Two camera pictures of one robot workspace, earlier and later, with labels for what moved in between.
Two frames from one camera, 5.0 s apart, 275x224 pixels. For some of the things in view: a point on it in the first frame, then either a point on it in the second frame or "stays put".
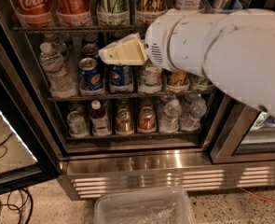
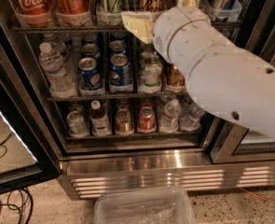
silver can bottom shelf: x=77 y=125 stays put
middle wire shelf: x=130 y=97 stays put
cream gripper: x=158 y=42 to x=171 y=32
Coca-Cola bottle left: x=34 y=4 stays put
